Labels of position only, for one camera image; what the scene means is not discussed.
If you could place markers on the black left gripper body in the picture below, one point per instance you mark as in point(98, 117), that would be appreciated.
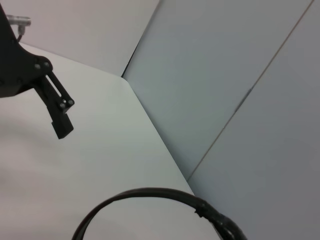
point(15, 70)

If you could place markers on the black round teapot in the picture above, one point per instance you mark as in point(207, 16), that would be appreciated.
point(155, 192)

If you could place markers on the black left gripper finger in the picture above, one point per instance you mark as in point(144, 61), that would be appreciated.
point(60, 122)

